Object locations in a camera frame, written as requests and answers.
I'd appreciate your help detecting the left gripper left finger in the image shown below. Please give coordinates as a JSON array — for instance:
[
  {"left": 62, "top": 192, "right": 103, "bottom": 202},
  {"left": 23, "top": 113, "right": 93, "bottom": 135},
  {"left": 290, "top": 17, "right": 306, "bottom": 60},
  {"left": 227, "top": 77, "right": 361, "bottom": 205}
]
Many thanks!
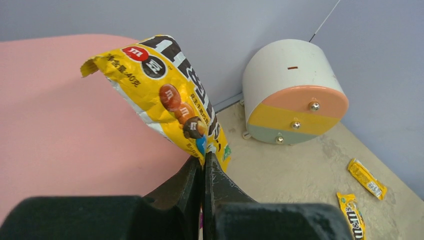
[{"left": 0, "top": 157, "right": 202, "bottom": 240}]

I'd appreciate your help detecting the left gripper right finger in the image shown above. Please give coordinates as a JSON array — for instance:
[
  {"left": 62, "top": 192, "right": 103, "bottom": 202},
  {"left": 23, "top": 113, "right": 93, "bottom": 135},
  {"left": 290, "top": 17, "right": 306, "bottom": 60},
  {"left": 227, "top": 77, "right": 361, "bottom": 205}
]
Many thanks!
[{"left": 202, "top": 152, "right": 353, "bottom": 240}]

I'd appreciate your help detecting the yellow M&M bag top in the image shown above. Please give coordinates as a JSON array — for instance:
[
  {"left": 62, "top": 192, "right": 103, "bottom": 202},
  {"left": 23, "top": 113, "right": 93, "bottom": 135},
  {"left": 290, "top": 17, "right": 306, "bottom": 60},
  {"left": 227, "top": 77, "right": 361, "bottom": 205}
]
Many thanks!
[{"left": 336, "top": 192, "right": 366, "bottom": 240}]

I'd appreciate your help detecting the yellow m&m bag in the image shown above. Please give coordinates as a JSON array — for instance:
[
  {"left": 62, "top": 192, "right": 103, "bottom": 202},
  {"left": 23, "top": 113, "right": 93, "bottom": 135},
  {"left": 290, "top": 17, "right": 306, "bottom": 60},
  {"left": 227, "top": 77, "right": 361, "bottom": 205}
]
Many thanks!
[
  {"left": 80, "top": 34, "right": 231, "bottom": 170},
  {"left": 336, "top": 192, "right": 366, "bottom": 240}
]

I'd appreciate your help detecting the small yellow candy packet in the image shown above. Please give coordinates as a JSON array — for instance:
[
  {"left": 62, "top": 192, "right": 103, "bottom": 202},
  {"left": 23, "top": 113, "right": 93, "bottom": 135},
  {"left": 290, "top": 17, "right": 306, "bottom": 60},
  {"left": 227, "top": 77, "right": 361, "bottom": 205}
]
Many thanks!
[{"left": 347, "top": 158, "right": 388, "bottom": 201}]

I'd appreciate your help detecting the yellow M&M bag bottom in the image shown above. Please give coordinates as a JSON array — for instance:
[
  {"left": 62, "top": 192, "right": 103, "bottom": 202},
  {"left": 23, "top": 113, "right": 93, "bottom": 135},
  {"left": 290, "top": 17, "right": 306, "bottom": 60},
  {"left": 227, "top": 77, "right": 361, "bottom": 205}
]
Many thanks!
[{"left": 80, "top": 34, "right": 231, "bottom": 170}]

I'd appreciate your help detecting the pink three-tier shelf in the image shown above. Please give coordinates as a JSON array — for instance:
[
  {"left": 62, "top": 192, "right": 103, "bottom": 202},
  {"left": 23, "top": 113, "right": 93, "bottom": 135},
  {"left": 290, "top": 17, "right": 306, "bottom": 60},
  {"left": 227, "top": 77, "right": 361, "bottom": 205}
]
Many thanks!
[{"left": 0, "top": 34, "right": 188, "bottom": 219}]

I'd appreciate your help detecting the round pastel drawer cabinet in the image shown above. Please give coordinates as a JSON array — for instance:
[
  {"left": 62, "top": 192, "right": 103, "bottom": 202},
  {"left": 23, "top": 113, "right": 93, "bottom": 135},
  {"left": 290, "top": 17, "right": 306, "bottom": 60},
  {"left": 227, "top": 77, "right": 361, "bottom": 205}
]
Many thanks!
[{"left": 240, "top": 39, "right": 349, "bottom": 145}]

